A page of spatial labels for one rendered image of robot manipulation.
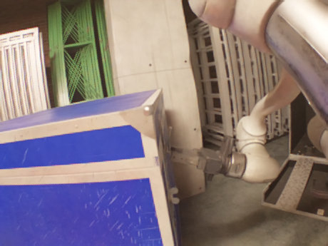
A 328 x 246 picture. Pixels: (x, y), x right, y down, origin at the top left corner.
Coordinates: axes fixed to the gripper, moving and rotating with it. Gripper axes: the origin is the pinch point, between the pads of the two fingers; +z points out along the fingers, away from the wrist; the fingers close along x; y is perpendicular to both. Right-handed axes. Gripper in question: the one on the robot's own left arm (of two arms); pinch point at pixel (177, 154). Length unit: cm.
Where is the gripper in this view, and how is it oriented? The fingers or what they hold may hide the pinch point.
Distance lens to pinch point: 68.4
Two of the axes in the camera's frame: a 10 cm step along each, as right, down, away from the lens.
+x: -0.1, -1.3, 9.9
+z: -9.8, -2.2, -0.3
